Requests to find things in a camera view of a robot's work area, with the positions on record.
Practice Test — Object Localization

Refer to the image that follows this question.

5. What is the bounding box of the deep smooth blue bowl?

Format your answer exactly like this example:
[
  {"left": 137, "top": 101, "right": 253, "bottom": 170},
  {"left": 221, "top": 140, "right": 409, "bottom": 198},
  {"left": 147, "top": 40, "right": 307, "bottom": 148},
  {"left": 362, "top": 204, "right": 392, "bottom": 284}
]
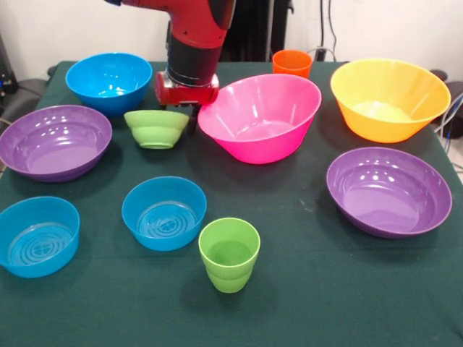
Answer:
[{"left": 64, "top": 52, "right": 153, "bottom": 117}]

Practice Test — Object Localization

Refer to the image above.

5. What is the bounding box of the green cup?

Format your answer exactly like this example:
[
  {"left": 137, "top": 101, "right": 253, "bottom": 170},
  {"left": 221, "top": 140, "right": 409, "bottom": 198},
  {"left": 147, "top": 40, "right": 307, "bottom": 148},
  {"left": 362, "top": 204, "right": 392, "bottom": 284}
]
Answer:
[{"left": 197, "top": 217, "right": 261, "bottom": 294}]

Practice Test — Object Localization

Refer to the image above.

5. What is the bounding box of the light blue cable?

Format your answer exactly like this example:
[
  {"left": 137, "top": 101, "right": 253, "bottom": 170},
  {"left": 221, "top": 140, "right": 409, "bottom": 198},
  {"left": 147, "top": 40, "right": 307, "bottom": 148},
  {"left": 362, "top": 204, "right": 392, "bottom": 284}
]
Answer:
[{"left": 436, "top": 92, "right": 463, "bottom": 140}]

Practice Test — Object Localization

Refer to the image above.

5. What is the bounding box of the yellow-orange bowl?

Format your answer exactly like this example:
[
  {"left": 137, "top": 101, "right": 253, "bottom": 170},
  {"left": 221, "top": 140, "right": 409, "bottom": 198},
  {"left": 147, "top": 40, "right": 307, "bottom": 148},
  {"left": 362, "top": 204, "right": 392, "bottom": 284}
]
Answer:
[{"left": 330, "top": 58, "right": 452, "bottom": 144}]

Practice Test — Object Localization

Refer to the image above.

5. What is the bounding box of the black plug with grey cable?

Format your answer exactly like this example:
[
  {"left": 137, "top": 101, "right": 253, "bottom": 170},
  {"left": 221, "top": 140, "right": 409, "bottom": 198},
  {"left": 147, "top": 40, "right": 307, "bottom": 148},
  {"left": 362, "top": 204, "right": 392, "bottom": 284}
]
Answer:
[{"left": 306, "top": 46, "right": 336, "bottom": 62}]

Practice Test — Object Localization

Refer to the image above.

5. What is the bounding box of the black equipment rack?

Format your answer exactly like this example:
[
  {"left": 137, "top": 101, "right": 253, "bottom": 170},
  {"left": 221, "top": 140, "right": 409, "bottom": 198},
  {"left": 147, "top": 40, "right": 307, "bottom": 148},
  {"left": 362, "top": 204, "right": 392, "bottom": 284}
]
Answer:
[{"left": 0, "top": 34, "right": 18, "bottom": 109}]

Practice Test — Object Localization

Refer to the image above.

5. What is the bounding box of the purple bowl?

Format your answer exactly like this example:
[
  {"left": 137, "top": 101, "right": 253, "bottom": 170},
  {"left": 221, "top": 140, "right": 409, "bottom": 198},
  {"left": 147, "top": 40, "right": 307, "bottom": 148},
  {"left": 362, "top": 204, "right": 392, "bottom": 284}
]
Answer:
[
  {"left": 326, "top": 146, "right": 453, "bottom": 239},
  {"left": 0, "top": 104, "right": 113, "bottom": 183}
]

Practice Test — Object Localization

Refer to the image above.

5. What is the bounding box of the dark green tablecloth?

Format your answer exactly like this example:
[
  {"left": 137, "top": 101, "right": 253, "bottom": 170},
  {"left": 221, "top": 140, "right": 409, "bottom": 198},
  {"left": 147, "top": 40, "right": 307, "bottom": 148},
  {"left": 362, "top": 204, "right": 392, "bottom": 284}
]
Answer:
[{"left": 0, "top": 60, "right": 463, "bottom": 347}]

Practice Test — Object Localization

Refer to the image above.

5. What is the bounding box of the small green bowl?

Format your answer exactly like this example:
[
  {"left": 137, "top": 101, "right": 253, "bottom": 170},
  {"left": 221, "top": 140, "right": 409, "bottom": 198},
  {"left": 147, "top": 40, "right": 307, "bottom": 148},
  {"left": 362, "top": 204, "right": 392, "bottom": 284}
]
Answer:
[{"left": 124, "top": 110, "right": 190, "bottom": 150}]

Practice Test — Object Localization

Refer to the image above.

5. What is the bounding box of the black rounded seat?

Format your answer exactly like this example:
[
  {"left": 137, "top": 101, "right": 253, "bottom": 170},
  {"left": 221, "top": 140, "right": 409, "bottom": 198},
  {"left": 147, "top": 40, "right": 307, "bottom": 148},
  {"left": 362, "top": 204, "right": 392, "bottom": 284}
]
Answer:
[{"left": 7, "top": 77, "right": 48, "bottom": 120}]

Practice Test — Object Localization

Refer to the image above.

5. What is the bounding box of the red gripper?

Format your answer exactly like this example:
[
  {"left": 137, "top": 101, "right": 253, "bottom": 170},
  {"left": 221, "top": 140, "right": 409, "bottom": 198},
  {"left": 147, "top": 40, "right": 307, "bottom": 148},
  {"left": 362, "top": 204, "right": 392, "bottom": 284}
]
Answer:
[{"left": 155, "top": 71, "right": 221, "bottom": 136}]

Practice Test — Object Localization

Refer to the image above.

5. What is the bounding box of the blue bowl with ringed bottom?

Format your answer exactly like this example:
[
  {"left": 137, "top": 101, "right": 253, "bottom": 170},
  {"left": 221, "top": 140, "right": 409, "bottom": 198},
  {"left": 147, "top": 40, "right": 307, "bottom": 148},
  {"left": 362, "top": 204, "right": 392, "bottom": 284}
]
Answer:
[
  {"left": 121, "top": 176, "right": 208, "bottom": 252},
  {"left": 0, "top": 196, "right": 81, "bottom": 279}
]

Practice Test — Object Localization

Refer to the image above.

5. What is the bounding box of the orange cup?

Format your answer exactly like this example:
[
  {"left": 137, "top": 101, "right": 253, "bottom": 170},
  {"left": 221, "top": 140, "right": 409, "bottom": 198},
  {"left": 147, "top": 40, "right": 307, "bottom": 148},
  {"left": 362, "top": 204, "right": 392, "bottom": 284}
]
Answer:
[{"left": 272, "top": 49, "right": 313, "bottom": 80}]

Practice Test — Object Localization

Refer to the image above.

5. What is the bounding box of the pink bowl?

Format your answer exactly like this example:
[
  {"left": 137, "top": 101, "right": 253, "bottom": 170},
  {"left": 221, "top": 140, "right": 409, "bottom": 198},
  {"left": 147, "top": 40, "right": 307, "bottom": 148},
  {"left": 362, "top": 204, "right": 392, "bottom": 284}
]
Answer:
[{"left": 197, "top": 74, "right": 323, "bottom": 166}]

